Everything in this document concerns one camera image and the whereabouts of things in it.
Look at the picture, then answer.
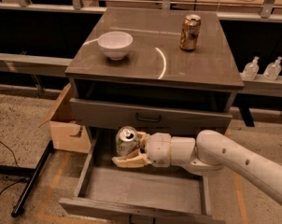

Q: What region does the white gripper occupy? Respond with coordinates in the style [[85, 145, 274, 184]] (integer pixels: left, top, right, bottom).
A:
[[112, 132, 171, 168]]

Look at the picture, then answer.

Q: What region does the green white 7up can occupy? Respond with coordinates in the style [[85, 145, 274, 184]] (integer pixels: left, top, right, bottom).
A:
[[116, 126, 140, 157]]

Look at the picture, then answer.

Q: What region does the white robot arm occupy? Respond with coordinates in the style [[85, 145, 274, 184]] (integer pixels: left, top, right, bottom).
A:
[[112, 127, 282, 205]]

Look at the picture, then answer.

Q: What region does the open grey lower drawer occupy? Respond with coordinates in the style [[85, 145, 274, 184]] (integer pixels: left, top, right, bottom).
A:
[[60, 129, 225, 224]]

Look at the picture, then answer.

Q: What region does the closed grey upper drawer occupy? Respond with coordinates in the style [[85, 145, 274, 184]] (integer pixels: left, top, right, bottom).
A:
[[70, 98, 232, 136]]

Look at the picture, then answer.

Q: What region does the grey drawer cabinet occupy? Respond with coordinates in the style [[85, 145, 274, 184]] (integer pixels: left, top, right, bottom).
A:
[[64, 7, 245, 170]]

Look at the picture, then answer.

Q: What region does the gold crushed soda can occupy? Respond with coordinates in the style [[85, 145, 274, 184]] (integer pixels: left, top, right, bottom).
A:
[[180, 14, 201, 50]]

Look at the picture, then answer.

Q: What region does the cardboard box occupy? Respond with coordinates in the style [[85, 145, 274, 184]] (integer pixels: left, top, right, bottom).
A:
[[40, 83, 91, 153]]

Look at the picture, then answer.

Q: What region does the white ceramic bowl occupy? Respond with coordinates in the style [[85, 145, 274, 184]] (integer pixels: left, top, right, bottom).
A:
[[97, 31, 133, 61]]

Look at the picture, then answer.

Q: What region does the black metal stand leg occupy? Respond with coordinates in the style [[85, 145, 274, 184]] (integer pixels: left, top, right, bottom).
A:
[[0, 141, 54, 217]]

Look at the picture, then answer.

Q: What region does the left clear sanitizer bottle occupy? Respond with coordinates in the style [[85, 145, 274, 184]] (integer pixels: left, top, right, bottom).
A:
[[241, 56, 259, 80]]

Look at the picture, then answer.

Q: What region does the clear sanitizer bottle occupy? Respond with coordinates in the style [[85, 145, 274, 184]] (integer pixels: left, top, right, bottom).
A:
[[241, 56, 259, 80], [263, 56, 282, 80]]

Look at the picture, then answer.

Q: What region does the grey metal railing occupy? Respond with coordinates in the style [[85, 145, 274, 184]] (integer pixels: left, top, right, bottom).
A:
[[0, 0, 282, 97]]

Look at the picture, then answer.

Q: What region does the right clear sanitizer bottle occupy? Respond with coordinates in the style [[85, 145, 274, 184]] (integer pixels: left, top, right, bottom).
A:
[[263, 56, 282, 80]]

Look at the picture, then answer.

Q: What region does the black floor cable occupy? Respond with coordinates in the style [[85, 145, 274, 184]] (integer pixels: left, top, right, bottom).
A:
[[0, 126, 27, 224]]

